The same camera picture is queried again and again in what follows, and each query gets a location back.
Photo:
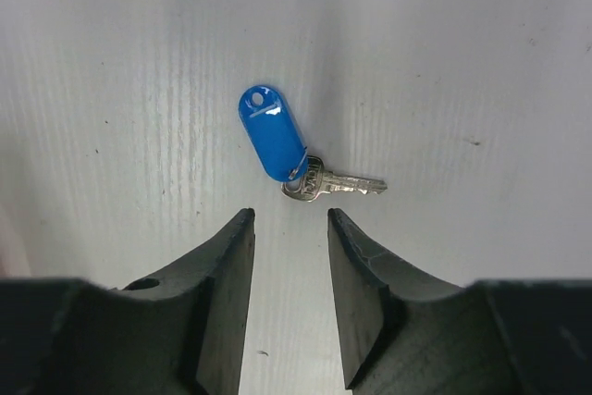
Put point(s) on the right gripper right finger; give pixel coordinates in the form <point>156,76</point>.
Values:
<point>404,331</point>

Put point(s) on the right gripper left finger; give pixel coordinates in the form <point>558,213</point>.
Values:
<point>179,330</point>

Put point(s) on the key with blue tag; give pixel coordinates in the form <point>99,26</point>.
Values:
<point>280,148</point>

